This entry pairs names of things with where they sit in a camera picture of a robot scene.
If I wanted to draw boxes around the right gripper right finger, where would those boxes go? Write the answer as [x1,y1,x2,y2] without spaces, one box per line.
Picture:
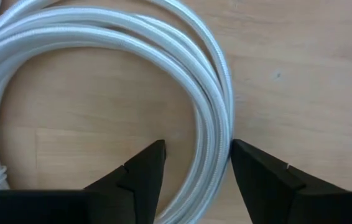
[230,139,352,224]

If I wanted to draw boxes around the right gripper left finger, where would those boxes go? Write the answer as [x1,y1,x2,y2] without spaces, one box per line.
[0,139,167,224]

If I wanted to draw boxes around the white cable coil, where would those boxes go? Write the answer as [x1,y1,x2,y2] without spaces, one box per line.
[0,0,235,224]

